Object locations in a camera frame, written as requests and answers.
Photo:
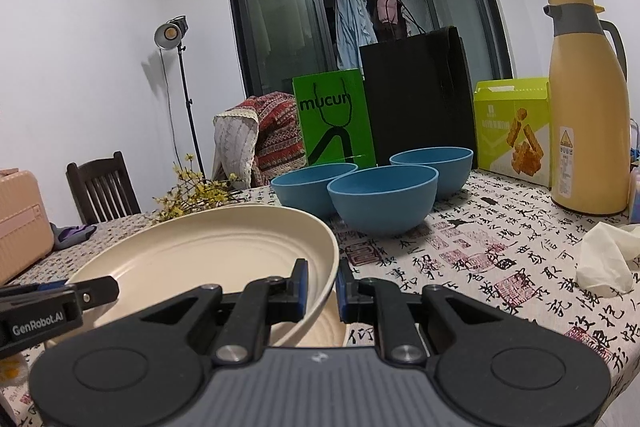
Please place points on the yellow thermos jug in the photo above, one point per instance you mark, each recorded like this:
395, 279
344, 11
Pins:
585, 117

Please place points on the purple cloth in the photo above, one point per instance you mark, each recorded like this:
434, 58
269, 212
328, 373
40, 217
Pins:
72, 234

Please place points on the pink hanging garment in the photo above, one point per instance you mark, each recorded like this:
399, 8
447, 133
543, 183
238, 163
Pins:
387, 2

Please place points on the cream round plate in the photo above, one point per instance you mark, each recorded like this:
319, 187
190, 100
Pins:
210, 252
327, 332

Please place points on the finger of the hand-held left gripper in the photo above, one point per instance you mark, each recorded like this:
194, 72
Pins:
100, 292

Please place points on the dark sliding glass door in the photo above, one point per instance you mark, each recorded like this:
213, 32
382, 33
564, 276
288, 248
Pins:
280, 17

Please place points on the yellow flower branch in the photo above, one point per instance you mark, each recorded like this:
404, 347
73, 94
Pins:
200, 197

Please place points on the dark wooden chair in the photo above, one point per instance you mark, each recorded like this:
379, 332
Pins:
102, 192

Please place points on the blue bowl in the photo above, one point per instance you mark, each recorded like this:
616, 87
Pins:
445, 169
385, 207
305, 192

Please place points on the yellow-green snack box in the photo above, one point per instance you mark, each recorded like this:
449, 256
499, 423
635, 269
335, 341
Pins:
510, 132

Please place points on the pink hard case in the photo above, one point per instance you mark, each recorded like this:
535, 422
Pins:
22, 227

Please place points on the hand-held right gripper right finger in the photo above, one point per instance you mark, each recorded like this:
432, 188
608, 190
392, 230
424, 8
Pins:
344, 289

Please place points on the studio light on stand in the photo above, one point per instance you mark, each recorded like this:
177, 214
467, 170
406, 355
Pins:
170, 32

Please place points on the red patterned throw blanket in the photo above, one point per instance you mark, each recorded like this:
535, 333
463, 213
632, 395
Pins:
275, 132

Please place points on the green paper bag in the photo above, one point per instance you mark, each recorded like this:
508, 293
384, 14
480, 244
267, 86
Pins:
335, 122

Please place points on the light blue hanging shirt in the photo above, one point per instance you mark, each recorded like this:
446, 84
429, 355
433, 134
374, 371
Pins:
352, 22

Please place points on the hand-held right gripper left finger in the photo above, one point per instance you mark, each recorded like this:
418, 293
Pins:
300, 281

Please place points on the white hanging garment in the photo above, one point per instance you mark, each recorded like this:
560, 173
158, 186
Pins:
412, 12

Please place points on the crumpled white tissue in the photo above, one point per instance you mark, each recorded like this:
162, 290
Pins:
607, 257

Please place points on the calligraphy printed tablecloth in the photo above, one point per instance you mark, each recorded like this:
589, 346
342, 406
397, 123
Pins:
480, 267

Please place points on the black paper bag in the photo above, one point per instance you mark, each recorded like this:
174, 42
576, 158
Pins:
420, 97

